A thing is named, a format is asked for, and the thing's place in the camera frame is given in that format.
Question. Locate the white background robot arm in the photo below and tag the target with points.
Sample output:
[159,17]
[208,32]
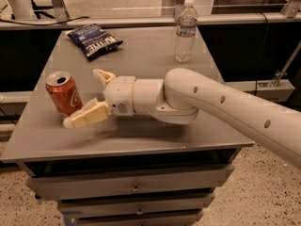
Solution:
[21,9]

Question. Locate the top grey drawer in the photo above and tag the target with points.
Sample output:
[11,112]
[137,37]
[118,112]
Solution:
[130,182]

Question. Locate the red coke can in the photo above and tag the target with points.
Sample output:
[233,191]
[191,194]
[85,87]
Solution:
[64,93]

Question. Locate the grey drawer cabinet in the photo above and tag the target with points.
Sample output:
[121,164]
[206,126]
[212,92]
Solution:
[42,147]

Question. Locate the middle grey drawer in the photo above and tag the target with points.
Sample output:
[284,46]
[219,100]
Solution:
[136,205]

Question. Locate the clear plastic water bottle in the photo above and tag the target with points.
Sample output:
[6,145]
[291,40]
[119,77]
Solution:
[186,32]

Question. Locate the bottom grey drawer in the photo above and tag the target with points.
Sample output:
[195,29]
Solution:
[185,217]

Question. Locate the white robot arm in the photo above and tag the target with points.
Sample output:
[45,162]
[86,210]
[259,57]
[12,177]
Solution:
[181,94]

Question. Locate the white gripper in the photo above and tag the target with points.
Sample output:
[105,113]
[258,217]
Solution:
[119,94]

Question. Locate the blue chip bag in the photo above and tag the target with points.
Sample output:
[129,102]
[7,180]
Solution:
[93,40]

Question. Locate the grey drawer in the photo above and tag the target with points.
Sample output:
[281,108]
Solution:
[136,205]
[130,182]
[185,217]

